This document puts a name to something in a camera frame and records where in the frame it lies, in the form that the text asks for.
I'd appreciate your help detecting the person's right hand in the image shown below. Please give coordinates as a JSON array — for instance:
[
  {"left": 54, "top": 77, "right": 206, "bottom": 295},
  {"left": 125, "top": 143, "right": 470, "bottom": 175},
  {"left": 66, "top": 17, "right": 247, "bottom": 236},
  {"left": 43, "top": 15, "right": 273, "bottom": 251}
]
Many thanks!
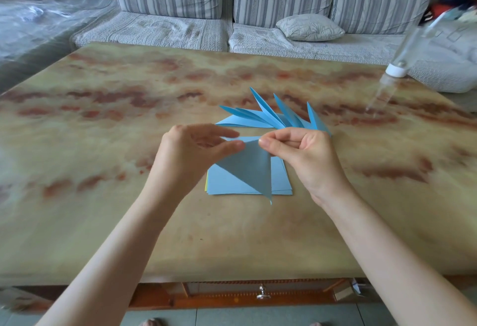
[{"left": 259, "top": 128, "right": 353, "bottom": 207}]

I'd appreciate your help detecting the plastic-covered sofa section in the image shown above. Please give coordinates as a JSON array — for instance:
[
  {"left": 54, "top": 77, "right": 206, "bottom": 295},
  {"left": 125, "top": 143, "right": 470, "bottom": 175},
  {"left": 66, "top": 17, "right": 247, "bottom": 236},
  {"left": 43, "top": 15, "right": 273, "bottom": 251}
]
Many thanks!
[{"left": 0, "top": 0, "right": 119, "bottom": 93}]

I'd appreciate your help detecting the person's right forearm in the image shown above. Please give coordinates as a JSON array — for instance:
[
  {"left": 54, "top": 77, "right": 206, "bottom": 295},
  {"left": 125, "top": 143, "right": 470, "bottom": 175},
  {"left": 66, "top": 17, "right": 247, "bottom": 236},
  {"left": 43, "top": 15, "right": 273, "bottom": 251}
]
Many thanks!
[{"left": 313, "top": 187, "right": 477, "bottom": 326}]

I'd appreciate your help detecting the blue paper sheet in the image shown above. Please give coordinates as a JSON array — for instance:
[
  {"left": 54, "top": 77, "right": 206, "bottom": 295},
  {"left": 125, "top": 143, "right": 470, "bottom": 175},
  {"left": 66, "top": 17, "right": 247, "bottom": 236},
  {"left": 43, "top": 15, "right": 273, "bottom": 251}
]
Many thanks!
[{"left": 215, "top": 136, "right": 273, "bottom": 205}]

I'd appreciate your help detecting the wooden table drawer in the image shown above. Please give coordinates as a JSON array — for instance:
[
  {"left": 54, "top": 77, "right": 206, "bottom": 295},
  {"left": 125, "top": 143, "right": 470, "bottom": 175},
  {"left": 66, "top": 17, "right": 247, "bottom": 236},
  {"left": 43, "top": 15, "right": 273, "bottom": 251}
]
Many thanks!
[{"left": 128, "top": 278, "right": 353, "bottom": 310}]

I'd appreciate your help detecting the clear bottle with white cap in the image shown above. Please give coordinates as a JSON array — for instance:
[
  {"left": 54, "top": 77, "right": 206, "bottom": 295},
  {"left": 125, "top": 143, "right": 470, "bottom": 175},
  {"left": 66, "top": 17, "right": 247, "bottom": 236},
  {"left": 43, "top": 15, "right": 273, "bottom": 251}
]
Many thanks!
[{"left": 385, "top": 5, "right": 468, "bottom": 78}]

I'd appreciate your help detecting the person's left hand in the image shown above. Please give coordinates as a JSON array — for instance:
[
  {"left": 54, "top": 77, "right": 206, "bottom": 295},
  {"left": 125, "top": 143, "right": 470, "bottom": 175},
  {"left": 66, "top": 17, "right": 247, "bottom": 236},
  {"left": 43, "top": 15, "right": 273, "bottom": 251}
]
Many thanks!
[{"left": 148, "top": 124, "right": 246, "bottom": 203}]

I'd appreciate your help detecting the small patterned grey pillow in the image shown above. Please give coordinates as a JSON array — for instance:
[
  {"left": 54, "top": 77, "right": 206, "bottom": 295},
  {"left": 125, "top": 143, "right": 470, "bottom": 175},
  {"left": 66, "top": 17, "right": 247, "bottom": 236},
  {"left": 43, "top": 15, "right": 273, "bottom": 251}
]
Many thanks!
[{"left": 275, "top": 14, "right": 346, "bottom": 42}]

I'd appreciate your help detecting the pile of folded blue triangles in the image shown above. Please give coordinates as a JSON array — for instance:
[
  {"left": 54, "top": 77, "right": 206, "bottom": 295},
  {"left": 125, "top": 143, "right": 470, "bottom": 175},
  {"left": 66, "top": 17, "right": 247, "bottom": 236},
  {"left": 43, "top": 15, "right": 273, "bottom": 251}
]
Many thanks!
[{"left": 215, "top": 87, "right": 333, "bottom": 138}]

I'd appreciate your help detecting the stack of flat blue papers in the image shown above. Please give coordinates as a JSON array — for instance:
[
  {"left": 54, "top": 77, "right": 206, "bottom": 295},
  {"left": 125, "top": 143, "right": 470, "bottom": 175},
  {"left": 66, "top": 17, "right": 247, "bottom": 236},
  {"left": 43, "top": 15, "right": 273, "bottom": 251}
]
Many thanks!
[{"left": 206, "top": 155, "right": 294, "bottom": 196}]

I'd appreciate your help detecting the person's left forearm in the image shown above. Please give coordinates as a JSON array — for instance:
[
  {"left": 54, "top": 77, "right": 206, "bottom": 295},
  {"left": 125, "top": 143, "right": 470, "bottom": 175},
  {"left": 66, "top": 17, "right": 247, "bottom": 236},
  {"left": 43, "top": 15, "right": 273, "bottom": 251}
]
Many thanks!
[{"left": 35, "top": 184, "right": 187, "bottom": 326}]

